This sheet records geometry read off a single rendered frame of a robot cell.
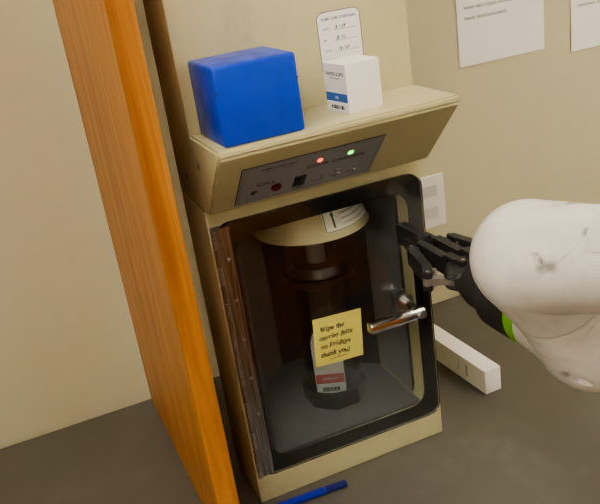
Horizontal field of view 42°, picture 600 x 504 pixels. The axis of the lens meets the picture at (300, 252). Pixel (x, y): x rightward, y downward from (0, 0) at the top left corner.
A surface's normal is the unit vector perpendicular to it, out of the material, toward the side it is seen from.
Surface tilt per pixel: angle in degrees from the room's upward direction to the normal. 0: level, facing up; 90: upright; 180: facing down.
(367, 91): 90
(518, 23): 90
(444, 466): 0
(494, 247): 59
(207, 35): 90
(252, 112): 90
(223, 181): 135
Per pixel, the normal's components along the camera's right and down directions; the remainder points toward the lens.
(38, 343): 0.39, 0.30
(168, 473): -0.14, -0.92
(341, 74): -0.85, 0.30
